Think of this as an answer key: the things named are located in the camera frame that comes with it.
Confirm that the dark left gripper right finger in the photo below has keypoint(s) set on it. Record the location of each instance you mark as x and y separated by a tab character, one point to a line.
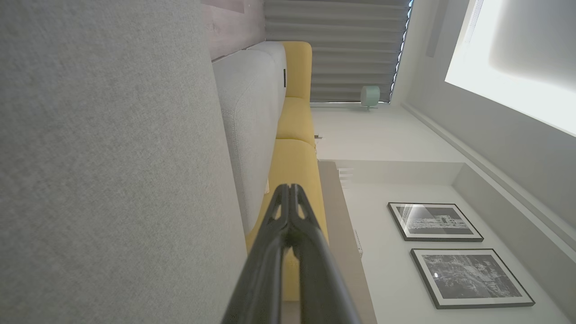
319	288

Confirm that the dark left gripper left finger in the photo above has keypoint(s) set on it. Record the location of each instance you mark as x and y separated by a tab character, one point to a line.
261	288

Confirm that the large yellow sofa cushion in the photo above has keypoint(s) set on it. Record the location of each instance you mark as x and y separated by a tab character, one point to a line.
292	166

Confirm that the small black framed photo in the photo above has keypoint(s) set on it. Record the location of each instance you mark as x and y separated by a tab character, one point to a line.
434	221

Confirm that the large black framed photo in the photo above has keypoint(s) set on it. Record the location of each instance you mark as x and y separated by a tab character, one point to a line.
472	278

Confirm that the grey sofa cushion block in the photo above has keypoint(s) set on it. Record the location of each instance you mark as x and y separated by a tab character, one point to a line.
252	126

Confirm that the pale green round lamp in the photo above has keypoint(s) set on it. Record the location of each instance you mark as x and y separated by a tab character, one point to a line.
370	95

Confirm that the small yellow sofa cushion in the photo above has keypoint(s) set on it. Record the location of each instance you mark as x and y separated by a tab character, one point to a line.
297	67

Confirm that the grey pleated curtain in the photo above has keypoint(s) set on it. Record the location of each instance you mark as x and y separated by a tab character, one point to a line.
337	45

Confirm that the recessed ceiling light panel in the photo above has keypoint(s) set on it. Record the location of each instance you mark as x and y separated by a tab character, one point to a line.
517	58

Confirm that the white wall socket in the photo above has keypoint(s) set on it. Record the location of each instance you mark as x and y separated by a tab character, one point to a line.
358	243

